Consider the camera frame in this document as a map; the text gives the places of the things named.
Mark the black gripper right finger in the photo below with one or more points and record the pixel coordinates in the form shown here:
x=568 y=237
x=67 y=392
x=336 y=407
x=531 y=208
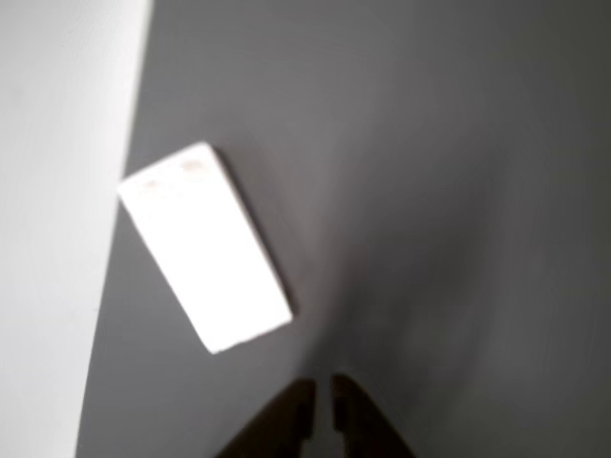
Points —
x=363 y=424

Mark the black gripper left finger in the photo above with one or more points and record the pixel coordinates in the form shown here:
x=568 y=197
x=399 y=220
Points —
x=277 y=424

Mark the white rectangular block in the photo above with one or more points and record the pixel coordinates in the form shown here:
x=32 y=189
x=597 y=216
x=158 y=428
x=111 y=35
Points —
x=205 y=248

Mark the grey desk mat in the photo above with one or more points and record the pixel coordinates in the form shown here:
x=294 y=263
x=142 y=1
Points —
x=406 y=167

